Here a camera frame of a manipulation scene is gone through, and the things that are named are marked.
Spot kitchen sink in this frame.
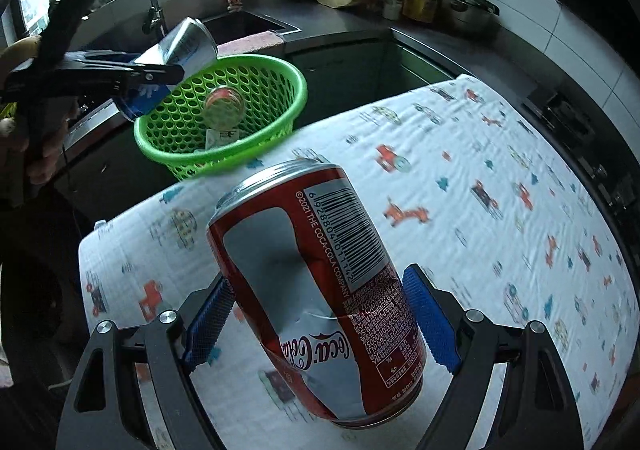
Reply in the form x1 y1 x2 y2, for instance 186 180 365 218
197 10 303 48

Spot green plastic basket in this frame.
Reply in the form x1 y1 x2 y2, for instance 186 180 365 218
134 54 308 181

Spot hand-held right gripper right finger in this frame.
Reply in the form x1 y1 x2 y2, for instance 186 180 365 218
402 264 586 450

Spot silver drink can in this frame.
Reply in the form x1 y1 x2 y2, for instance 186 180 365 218
117 17 219 122

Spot pink towel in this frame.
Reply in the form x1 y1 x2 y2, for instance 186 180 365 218
216 30 286 58

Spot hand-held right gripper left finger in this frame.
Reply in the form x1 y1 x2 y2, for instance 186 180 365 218
60 275 236 450

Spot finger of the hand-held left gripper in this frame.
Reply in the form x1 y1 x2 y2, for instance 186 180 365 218
65 48 138 65
70 62 186 93

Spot black gas stove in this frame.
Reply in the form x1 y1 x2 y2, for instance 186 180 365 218
522 84 640 251

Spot red soda can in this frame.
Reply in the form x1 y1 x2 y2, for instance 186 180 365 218
207 161 427 428

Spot person's left hand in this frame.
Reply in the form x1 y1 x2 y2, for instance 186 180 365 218
0 36 69 187

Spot green kitchen cabinet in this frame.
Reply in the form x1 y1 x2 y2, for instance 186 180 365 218
390 30 456 90

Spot printed white tablecloth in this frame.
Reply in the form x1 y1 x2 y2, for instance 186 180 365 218
77 74 633 450

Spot steel pressure cooker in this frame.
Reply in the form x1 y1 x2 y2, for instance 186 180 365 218
441 0 501 38

